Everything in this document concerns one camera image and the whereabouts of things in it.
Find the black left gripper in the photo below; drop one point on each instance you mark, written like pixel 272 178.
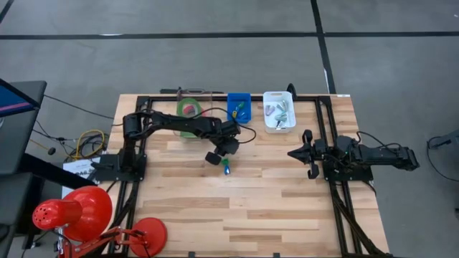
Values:
pixel 213 158

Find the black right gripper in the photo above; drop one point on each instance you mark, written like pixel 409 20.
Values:
pixel 307 152

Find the green mini stapler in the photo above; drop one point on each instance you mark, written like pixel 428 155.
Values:
pixel 225 161
pixel 241 105

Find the blue mini stapler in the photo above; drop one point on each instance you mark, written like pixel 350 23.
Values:
pixel 227 170
pixel 244 115

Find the green tape roll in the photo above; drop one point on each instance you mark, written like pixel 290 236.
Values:
pixel 188 134
pixel 181 107

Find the teal staple remover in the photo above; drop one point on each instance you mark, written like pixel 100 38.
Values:
pixel 280 120

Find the grey staple remover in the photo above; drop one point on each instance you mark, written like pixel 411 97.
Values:
pixel 282 105

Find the pink tape roll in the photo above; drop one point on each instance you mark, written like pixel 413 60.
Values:
pixel 191 111

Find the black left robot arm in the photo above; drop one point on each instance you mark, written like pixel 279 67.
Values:
pixel 172 123

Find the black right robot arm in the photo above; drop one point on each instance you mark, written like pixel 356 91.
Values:
pixel 376 156

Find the white plastic bin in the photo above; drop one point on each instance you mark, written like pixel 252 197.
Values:
pixel 283 129

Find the clear plastic container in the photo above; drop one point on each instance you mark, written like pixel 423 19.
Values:
pixel 208 104

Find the black clamp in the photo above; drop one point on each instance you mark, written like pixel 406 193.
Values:
pixel 291 91

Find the blue plastic basket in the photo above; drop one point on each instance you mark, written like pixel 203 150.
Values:
pixel 244 98

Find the white printed paper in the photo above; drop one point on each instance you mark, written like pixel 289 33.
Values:
pixel 77 168

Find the red desk lamp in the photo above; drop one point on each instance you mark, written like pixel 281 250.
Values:
pixel 86 211

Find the small black knob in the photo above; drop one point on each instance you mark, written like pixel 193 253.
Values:
pixel 52 151

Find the black side desk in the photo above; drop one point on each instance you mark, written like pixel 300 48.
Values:
pixel 18 143

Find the black monitor with blue screen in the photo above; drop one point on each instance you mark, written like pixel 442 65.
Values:
pixel 14 100

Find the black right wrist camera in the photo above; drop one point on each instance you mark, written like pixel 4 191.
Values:
pixel 320 147

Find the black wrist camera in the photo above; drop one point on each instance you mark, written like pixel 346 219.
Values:
pixel 231 146
pixel 320 147

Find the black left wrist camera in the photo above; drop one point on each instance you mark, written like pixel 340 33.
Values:
pixel 231 146

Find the black aluminium rig frame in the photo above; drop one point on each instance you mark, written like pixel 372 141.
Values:
pixel 218 97

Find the black flat bracket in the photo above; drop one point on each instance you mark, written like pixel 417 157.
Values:
pixel 172 91

